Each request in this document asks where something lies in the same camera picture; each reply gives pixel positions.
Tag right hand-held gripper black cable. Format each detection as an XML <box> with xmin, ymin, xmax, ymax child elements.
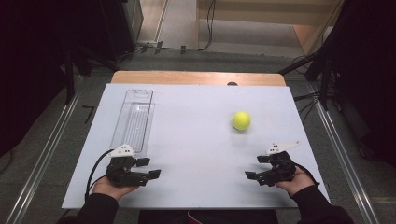
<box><xmin>293</xmin><ymin>162</ymin><xmax>321</xmax><ymax>187</ymax></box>

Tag left hand-held gripper black cable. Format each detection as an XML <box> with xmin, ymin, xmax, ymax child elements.
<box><xmin>84</xmin><ymin>148</ymin><xmax>115</xmax><ymax>201</ymax></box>

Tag black floor cables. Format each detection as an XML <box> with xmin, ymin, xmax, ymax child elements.
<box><xmin>293</xmin><ymin>91</ymin><xmax>322</xmax><ymax>123</ymax></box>

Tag black hanging cable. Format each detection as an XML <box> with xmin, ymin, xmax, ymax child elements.
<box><xmin>181</xmin><ymin>0</ymin><xmax>218</xmax><ymax>52</ymax></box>

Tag white board sheet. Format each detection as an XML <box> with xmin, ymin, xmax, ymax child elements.
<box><xmin>61</xmin><ymin>82</ymin><xmax>332</xmax><ymax>210</ymax></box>

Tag clear plastic tray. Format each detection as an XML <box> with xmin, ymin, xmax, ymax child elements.
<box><xmin>109</xmin><ymin>89</ymin><xmax>156</xmax><ymax>157</ymax></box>

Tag hand-held gripper black cable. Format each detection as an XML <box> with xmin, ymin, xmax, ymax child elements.
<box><xmin>84</xmin><ymin>148</ymin><xmax>115</xmax><ymax>201</ymax></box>
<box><xmin>293</xmin><ymin>162</ymin><xmax>321</xmax><ymax>187</ymax></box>

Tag wooden table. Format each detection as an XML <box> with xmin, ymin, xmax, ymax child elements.
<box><xmin>110</xmin><ymin>70</ymin><xmax>287</xmax><ymax>88</ymax></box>

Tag person's dark torso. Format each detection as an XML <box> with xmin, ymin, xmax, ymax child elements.
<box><xmin>137</xmin><ymin>209</ymin><xmax>279</xmax><ymax>224</ymax></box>

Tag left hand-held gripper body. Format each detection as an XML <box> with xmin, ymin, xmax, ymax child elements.
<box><xmin>106</xmin><ymin>143</ymin><xmax>150</xmax><ymax>188</ymax></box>

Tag person's left hand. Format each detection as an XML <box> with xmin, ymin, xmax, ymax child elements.
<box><xmin>92</xmin><ymin>176</ymin><xmax>140</xmax><ymax>202</ymax></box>

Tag person's right hand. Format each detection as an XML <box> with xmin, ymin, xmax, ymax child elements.
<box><xmin>275</xmin><ymin>167</ymin><xmax>316</xmax><ymax>198</ymax></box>

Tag light wooden cabinet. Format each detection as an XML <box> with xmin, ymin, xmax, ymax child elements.
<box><xmin>195</xmin><ymin>0</ymin><xmax>345</xmax><ymax>56</ymax></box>

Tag black curtain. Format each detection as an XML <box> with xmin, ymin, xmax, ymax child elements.
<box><xmin>321</xmin><ymin>0</ymin><xmax>396</xmax><ymax>167</ymax></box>
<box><xmin>0</xmin><ymin>0</ymin><xmax>138</xmax><ymax>157</ymax></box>

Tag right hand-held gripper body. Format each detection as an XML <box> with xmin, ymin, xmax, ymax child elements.
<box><xmin>254</xmin><ymin>141</ymin><xmax>301</xmax><ymax>188</ymax></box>

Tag black stand legs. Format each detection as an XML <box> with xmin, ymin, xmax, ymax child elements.
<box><xmin>277</xmin><ymin>46</ymin><xmax>332</xmax><ymax>112</ymax></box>
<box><xmin>63</xmin><ymin>46</ymin><xmax>120</xmax><ymax>105</ymax></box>

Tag metal floor rail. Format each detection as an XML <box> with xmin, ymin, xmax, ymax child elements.
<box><xmin>5</xmin><ymin>76</ymin><xmax>84</xmax><ymax>224</ymax></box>
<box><xmin>306</xmin><ymin>82</ymin><xmax>381</xmax><ymax>224</ymax></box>

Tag yellow tennis ball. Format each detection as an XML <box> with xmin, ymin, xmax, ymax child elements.
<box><xmin>232</xmin><ymin>111</ymin><xmax>252</xmax><ymax>132</ymax></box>

